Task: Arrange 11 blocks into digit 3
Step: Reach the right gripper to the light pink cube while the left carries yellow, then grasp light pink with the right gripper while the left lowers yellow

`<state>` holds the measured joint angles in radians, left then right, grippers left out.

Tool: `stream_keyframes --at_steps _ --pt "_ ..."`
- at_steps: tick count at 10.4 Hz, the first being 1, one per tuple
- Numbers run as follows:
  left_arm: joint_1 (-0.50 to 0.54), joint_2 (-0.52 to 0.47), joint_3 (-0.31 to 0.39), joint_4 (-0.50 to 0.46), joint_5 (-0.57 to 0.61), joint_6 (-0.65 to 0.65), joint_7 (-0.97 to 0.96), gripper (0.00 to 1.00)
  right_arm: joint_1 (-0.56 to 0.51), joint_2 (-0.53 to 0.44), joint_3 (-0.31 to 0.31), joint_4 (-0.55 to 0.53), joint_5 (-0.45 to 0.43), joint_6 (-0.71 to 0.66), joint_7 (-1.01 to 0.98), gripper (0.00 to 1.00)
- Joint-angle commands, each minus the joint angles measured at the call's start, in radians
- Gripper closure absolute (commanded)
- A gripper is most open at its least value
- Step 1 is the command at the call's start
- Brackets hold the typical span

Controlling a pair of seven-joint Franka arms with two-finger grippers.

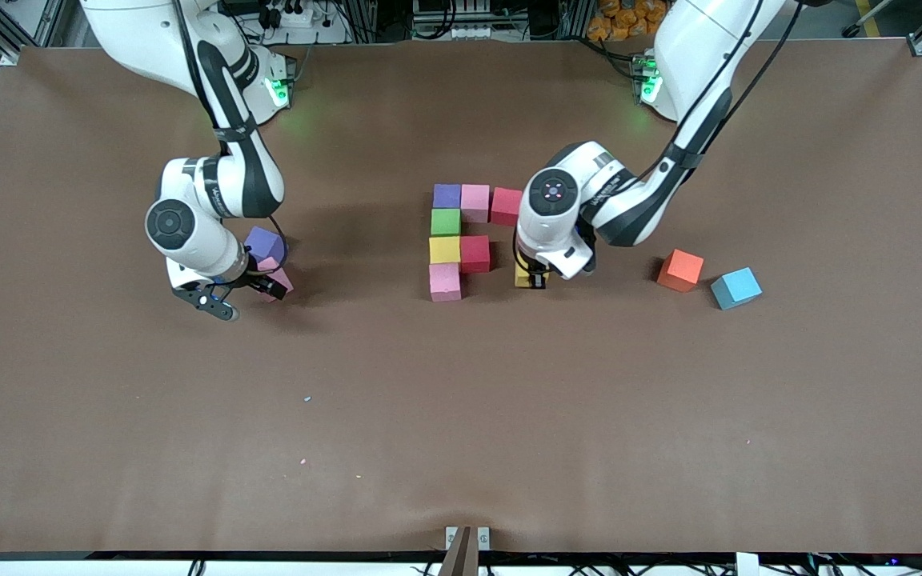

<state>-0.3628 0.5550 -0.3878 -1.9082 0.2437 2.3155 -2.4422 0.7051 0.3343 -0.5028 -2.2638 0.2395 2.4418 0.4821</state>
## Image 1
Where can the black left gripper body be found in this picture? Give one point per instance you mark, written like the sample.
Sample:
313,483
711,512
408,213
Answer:
532,271

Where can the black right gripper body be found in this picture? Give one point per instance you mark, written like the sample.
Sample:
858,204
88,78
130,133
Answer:
251,280

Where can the yellow foam cube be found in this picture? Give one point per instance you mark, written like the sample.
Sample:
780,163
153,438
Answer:
445,250
521,278

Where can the pink foam cube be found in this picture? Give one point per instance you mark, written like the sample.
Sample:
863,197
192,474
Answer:
285,278
445,282
475,203

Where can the purple foam cube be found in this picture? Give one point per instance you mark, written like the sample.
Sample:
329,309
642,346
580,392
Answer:
265,242
446,196

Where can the red foam cube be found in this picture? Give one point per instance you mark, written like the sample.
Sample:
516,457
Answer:
505,206
475,254

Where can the green foam cube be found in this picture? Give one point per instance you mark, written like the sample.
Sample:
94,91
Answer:
445,222

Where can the orange foam cube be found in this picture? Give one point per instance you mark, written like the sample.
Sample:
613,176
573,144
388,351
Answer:
679,270

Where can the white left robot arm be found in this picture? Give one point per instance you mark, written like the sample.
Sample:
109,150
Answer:
693,48

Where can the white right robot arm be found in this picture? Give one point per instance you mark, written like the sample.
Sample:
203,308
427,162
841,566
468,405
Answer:
201,252

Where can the blue foam cube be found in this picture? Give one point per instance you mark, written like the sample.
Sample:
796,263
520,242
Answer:
736,287

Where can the white power strip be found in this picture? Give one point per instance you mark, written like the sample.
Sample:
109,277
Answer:
313,36

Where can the bag of orange objects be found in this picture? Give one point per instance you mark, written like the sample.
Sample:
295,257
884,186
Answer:
621,20

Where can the white vented device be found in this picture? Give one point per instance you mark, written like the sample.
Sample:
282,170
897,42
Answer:
449,20

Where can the small white bracket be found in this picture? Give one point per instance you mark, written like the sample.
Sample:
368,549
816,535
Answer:
483,538

